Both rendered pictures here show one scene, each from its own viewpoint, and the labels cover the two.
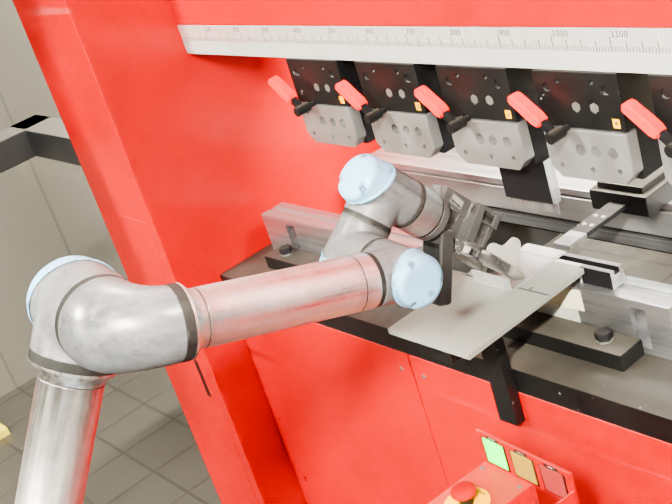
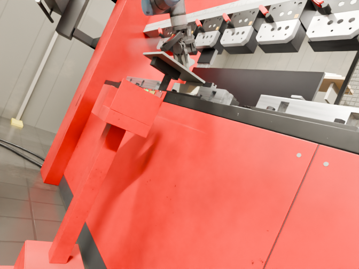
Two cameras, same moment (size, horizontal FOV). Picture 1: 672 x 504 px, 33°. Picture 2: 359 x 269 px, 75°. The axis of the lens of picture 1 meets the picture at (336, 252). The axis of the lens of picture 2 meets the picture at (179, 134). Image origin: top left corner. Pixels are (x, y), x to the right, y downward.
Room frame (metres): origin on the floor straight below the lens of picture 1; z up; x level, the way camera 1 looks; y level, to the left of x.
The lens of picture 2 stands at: (0.48, -0.23, 0.72)
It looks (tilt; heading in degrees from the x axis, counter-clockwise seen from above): 0 degrees down; 354
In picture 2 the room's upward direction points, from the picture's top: 24 degrees clockwise
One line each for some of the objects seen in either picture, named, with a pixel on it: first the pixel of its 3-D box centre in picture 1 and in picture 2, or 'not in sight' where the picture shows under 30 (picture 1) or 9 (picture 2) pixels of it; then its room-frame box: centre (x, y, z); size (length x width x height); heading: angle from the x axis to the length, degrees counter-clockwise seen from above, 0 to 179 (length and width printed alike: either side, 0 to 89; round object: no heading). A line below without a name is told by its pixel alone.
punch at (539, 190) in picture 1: (529, 183); (206, 58); (1.66, -0.32, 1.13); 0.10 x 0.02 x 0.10; 32
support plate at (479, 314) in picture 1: (485, 301); (174, 68); (1.58, -0.20, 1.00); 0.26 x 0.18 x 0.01; 122
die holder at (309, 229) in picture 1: (349, 244); (141, 86); (2.12, -0.03, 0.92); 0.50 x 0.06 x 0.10; 32
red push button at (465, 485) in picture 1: (465, 496); not in sight; (1.39, -0.07, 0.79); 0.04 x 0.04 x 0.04
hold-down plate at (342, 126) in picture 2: not in sight; (297, 123); (1.11, -0.60, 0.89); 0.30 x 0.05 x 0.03; 32
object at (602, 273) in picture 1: (567, 265); (199, 85); (1.62, -0.34, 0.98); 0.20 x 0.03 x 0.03; 32
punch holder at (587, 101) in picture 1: (601, 115); (243, 32); (1.51, -0.41, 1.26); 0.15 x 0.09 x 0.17; 32
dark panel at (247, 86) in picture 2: not in sight; (229, 97); (2.13, -0.63, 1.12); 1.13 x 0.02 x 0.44; 32
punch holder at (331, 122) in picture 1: (339, 94); (171, 40); (2.01, -0.09, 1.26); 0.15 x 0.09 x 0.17; 32
